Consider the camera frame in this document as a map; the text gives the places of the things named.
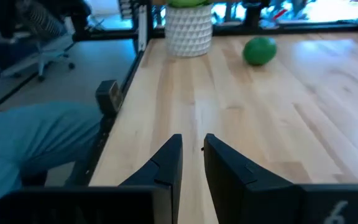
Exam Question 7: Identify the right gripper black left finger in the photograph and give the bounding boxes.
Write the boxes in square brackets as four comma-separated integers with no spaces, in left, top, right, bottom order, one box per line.
[119,133,184,224]

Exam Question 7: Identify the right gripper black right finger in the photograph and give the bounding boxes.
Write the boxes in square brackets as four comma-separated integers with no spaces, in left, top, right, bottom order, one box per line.
[203,133,303,224]

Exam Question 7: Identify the succulent in white pot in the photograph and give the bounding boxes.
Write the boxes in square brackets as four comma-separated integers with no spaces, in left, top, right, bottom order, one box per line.
[164,0,214,58]

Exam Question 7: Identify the green lime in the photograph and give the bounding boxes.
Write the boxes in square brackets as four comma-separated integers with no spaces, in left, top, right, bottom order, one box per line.
[242,36,278,67]

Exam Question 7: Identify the person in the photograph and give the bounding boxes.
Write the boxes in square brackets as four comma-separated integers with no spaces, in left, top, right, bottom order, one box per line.
[0,101,104,224]

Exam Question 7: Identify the office chair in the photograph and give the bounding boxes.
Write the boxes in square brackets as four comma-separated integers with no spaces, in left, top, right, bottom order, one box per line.
[0,0,93,83]

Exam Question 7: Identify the black metal clamp bracket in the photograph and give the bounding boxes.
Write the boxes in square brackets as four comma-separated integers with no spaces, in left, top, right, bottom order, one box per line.
[95,79,124,119]

